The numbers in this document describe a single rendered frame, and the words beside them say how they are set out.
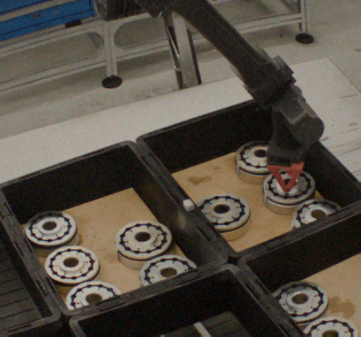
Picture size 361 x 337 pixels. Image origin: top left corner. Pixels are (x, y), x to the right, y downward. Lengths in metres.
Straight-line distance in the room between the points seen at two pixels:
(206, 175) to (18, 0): 1.77
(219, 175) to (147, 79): 1.92
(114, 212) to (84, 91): 1.97
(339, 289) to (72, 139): 0.89
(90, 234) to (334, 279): 0.47
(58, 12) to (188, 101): 1.33
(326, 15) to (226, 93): 1.93
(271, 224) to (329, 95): 0.67
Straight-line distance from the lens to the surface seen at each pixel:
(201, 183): 1.95
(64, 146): 2.32
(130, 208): 1.91
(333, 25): 4.24
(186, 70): 2.62
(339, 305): 1.68
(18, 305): 1.74
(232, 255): 1.63
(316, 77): 2.51
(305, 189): 1.88
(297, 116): 1.69
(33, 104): 3.82
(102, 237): 1.85
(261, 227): 1.84
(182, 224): 1.75
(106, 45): 3.76
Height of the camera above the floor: 2.02
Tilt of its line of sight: 36 degrees down
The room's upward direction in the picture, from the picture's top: 4 degrees counter-clockwise
